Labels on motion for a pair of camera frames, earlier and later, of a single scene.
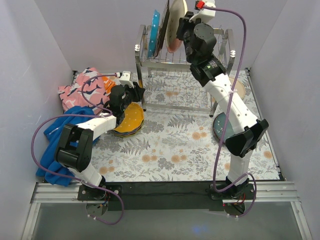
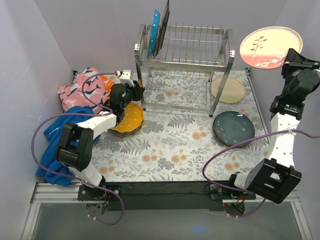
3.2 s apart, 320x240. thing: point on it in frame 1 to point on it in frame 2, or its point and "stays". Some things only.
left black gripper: [136, 91] stays
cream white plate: [177, 8] to [266, 47]
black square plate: [163, 29] stays
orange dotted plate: [133, 117] stays
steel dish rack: [168, 82] stays
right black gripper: [181, 27] to [299, 64]
